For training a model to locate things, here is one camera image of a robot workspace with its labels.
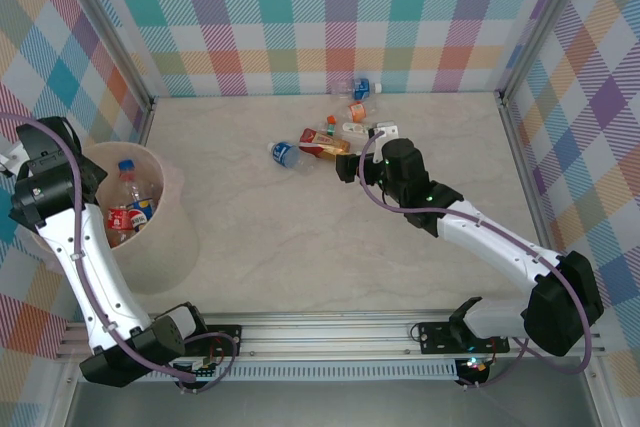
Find aluminium table edge rail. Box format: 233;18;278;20
497;94;560;254
130;96;157;148

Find white slotted cable duct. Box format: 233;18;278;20
78;362;460;384

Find orange label bottle orange cap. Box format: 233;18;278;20
346;100;380;123

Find small black electronics box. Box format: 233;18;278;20
455;355;490;379
171;359;224;382

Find white right gripper bracket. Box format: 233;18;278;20
368;120;402;140

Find blue label bottle white cap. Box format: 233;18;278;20
332;77;384;101

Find aluminium mounting rail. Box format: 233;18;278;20
54;310;609;362

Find beige round bin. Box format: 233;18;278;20
27;141;202;294

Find white left gripper bracket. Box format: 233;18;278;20
0;143;24;173

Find blue yellow label cola bottle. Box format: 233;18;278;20
117;159;155;231

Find white gripper bracket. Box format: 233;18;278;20
0;143;24;173
368;120;402;140

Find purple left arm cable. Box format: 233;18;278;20
0;112;240;394

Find aluminium frame post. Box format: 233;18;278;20
58;0;157;116
497;0;596;103

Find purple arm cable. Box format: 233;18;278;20
359;130;594;391
0;112;240;394

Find grey metal panel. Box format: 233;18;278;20
62;380;604;427

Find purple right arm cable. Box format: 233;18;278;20
359;130;594;391

